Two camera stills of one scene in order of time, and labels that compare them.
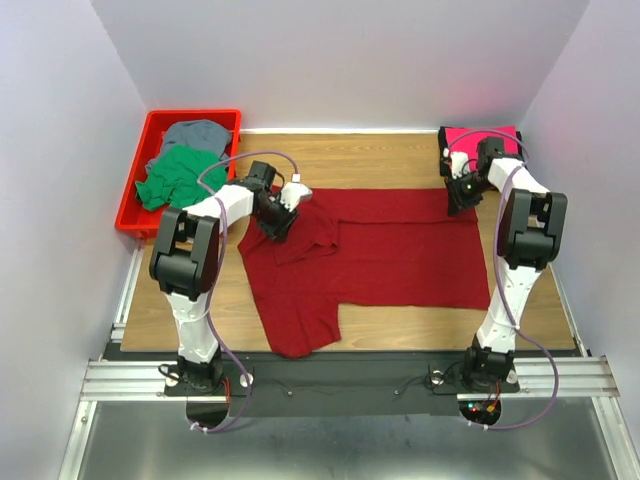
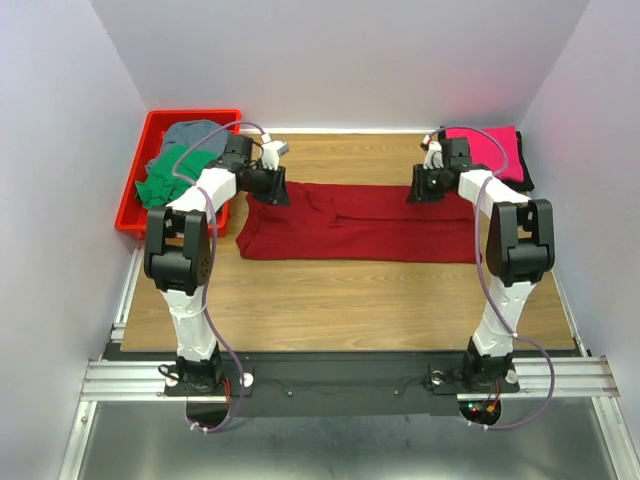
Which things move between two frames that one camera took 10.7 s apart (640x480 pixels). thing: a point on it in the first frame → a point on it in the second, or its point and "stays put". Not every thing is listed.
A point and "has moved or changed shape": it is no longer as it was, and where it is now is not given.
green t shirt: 172,181 stays put
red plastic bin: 133,216 stays put
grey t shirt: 203,134 stays put
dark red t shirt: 367,246 has moved or changed shape
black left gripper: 278,230 → 276,192
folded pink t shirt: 467,139 stays put
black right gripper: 456,199 → 417,192
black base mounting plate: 340,383 stays put
